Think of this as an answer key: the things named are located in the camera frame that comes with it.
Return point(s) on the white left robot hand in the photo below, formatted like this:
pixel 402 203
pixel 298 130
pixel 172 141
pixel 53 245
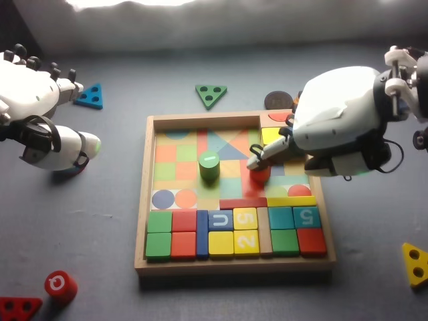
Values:
pixel 26 87

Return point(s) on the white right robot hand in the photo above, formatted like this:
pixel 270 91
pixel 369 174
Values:
pixel 334 110

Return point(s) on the red cylinder with plus sign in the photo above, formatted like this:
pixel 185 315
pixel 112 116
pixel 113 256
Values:
pixel 261 175

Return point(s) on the green cylinder with minus sign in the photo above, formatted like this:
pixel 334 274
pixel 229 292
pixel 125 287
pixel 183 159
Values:
pixel 209 164

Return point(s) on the yellow cube block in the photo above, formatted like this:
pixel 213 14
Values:
pixel 271 135

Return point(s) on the dark round chocolate cookie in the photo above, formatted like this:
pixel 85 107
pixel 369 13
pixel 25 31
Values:
pixel 278 100

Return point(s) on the blue triangle with holes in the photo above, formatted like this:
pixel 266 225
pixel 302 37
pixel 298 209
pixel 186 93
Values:
pixel 90 97

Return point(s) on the green triangle with holes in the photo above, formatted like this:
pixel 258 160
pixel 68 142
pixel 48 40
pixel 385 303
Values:
pixel 209 95

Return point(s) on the natural wood narrow bar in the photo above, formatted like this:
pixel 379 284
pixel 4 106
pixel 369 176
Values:
pixel 264 231

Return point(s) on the white fabric backdrop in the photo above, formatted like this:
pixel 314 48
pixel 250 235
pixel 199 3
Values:
pixel 217 26

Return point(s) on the wooden tray with colour pattern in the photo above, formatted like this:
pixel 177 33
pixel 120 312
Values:
pixel 177 160

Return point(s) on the yellow triangle with holes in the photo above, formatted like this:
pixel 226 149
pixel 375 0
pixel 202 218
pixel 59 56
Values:
pixel 414 265

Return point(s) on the red cylinder with letter Q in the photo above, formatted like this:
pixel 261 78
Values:
pixel 61 287

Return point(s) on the red triangle with holes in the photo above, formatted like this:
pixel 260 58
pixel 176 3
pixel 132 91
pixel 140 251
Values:
pixel 20 309

